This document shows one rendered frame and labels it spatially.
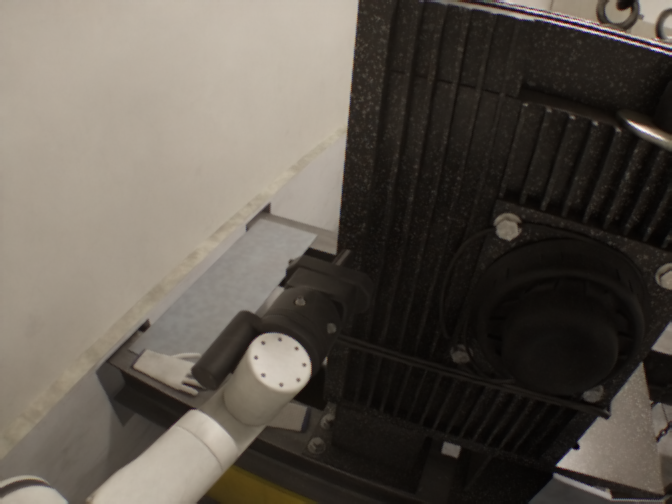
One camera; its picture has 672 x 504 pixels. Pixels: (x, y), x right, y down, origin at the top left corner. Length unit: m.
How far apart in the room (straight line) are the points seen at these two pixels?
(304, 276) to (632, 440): 0.80
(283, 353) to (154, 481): 0.17
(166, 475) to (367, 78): 0.46
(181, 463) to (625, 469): 0.85
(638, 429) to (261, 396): 0.87
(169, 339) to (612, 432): 1.18
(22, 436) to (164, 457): 0.85
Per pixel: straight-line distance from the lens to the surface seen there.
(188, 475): 0.40
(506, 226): 0.55
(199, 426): 0.41
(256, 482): 1.36
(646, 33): 3.71
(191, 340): 1.33
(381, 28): 0.52
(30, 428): 1.22
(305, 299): 0.50
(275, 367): 0.42
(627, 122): 0.55
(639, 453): 1.07
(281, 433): 1.12
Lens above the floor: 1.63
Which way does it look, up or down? 36 degrees down
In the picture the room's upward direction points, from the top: 5 degrees clockwise
